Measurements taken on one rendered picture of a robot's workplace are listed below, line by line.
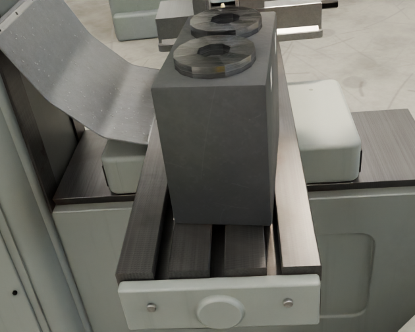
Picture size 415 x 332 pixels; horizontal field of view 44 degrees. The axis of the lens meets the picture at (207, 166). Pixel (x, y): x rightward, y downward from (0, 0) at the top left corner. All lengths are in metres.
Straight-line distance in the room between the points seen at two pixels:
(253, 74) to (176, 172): 0.14
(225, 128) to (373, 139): 0.65
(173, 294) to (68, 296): 0.66
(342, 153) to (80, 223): 0.54
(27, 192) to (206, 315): 0.55
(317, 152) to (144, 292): 0.50
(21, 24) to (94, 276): 0.55
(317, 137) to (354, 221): 0.19
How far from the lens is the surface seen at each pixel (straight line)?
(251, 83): 0.52
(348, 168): 1.00
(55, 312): 1.23
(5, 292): 1.20
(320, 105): 1.10
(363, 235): 1.11
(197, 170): 0.58
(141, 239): 0.63
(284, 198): 0.66
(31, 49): 0.99
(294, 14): 1.12
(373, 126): 1.21
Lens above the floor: 1.37
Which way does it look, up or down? 34 degrees down
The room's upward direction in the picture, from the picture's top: 7 degrees counter-clockwise
